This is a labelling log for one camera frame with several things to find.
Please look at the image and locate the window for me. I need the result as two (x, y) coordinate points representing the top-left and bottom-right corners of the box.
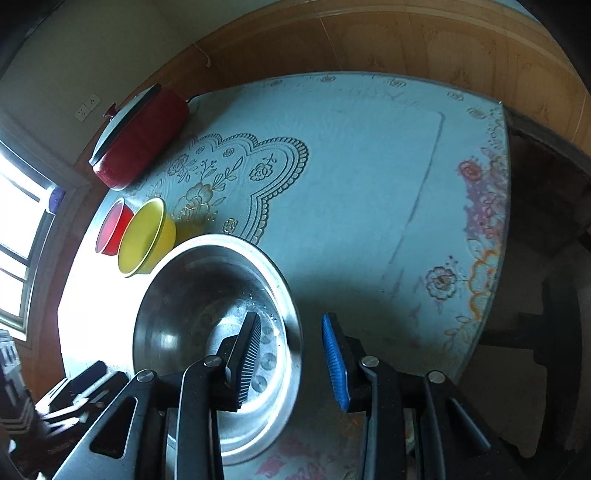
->
(0, 141), (63, 335)

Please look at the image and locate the teal floral tablecloth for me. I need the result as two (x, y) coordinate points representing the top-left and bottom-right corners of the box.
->
(58, 71), (511, 480)

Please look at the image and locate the dark wooden chair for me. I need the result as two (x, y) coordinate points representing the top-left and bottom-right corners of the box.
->
(480, 272), (591, 462)

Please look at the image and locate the red electric pot with lid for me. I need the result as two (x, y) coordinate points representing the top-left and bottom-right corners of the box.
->
(89, 84), (190, 190)

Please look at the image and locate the red plastic bowl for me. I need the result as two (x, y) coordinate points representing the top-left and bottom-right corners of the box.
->
(95, 198), (134, 257)

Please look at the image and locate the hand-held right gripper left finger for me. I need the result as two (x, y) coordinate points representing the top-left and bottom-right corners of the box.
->
(53, 311), (262, 480)

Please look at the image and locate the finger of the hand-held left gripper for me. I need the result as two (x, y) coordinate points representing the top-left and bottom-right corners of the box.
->
(48, 361), (108, 409)
(88, 371), (132, 409)

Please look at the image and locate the yellow plastic bowl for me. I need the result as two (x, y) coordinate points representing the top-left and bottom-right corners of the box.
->
(117, 198), (177, 278)

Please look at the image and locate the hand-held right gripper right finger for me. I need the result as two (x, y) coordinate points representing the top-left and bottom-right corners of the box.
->
(322, 313), (527, 480)

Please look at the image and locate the stainless steel bowl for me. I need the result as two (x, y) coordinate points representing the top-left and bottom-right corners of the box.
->
(133, 234), (305, 467)

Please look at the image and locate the white wall socket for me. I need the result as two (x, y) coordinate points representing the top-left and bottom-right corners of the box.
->
(76, 93), (101, 121)

